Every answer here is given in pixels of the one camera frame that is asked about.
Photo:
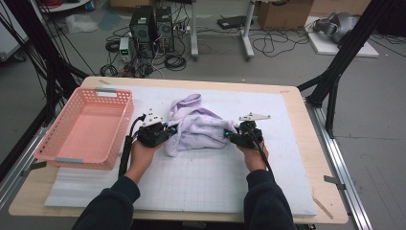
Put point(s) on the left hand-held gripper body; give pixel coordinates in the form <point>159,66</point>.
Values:
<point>153,134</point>

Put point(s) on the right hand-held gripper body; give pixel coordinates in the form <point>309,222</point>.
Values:
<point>247,137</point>

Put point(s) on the lilac patterned cloth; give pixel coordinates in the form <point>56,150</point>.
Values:
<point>201,127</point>

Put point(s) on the pink plastic basket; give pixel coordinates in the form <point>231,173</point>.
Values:
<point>89,134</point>

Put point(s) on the person's right hand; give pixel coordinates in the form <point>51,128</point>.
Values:
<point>255,159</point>

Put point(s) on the person's left hand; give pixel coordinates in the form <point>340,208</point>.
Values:
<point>142,159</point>

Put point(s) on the white foam mat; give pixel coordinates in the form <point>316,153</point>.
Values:
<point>207,182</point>

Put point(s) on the grey bench power supply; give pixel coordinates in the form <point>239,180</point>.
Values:
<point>125,49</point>

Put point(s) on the small black computer tower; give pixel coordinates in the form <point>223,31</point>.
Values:
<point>164,30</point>

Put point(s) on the white desk leg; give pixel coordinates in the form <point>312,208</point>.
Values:
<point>246,32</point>
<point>194,32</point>

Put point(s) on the large black computer tower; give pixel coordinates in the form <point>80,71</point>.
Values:
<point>142,32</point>

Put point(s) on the flat black device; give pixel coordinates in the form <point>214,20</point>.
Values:
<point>233,21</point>

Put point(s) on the white floor board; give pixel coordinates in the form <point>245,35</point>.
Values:
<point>325,46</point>

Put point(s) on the large cardboard box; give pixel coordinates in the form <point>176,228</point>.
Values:
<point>284,14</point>

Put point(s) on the clear plastic bag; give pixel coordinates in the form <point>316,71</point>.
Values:
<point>79,24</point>

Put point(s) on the grey robot head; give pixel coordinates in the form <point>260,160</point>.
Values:
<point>338,25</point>

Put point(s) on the white round table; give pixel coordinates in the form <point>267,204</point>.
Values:
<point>70,5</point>

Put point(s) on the white cabinet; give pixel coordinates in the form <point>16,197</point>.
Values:
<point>9,32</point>

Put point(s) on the aluminium rail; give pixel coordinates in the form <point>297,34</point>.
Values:
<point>11,182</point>
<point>336,159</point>

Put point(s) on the grey metal bracket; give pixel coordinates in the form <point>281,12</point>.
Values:
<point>333,181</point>
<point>35,166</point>

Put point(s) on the black metal frame stand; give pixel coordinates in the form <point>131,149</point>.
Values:
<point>348,48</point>
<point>35,35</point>

